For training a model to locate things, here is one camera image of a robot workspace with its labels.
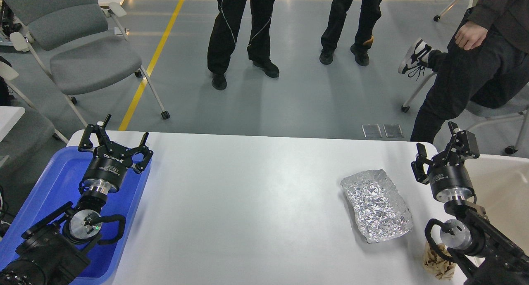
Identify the grey chair right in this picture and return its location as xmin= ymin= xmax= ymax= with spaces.
xmin=400 ymin=72 xmax=529 ymax=155

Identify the white table at left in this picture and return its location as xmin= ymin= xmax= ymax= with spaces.
xmin=0 ymin=106 xmax=25 ymax=141

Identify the person in black trousers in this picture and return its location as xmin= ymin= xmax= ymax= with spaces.
xmin=319 ymin=0 xmax=387 ymax=67

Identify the right metal floor plate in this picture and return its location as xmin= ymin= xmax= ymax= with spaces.
xmin=383 ymin=124 xmax=404 ymax=138

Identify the seated person's hand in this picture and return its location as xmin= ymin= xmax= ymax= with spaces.
xmin=455 ymin=21 xmax=488 ymax=50

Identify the left metal floor plate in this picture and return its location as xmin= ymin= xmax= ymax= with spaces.
xmin=362 ymin=124 xmax=382 ymax=138

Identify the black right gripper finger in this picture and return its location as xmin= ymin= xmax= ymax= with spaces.
xmin=444 ymin=121 xmax=480 ymax=159
xmin=411 ymin=142 xmax=433 ymax=185

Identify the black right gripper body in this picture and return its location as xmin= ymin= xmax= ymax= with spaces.
xmin=428 ymin=155 xmax=475 ymax=203

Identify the person with striped trousers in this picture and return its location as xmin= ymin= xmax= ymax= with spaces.
xmin=207 ymin=0 xmax=280 ymax=91

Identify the grey chair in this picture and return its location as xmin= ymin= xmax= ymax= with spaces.
xmin=400 ymin=72 xmax=529 ymax=155
xmin=2 ymin=0 xmax=161 ymax=125
xmin=0 ymin=58 xmax=68 ymax=175

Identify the seated person in black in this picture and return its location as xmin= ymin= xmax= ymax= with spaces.
xmin=398 ymin=0 xmax=529 ymax=143

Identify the beige plastic bin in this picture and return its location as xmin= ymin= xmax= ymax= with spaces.
xmin=465 ymin=154 xmax=529 ymax=254

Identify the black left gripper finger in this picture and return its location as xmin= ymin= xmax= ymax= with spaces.
xmin=124 ymin=131 xmax=153 ymax=174
xmin=78 ymin=114 xmax=112 ymax=153

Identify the blue plastic tray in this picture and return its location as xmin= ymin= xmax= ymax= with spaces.
xmin=0 ymin=146 xmax=151 ymax=285

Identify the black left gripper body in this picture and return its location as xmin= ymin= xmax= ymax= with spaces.
xmin=81 ymin=142 xmax=139 ymax=193

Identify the aluminium foil tray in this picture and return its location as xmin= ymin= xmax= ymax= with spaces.
xmin=340 ymin=169 xmax=414 ymax=244

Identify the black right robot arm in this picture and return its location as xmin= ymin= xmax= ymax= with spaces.
xmin=411 ymin=121 xmax=529 ymax=285

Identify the metal floor plate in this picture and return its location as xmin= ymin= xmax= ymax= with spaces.
xmin=383 ymin=124 xmax=404 ymax=138
xmin=362 ymin=124 xmax=382 ymax=138

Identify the crumpled brown paper ball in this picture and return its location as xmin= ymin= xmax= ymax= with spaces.
xmin=422 ymin=242 xmax=457 ymax=280

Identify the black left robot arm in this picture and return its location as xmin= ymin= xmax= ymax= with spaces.
xmin=1 ymin=115 xmax=153 ymax=285

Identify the grey chair far left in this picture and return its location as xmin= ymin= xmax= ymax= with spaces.
xmin=0 ymin=58 xmax=68 ymax=175

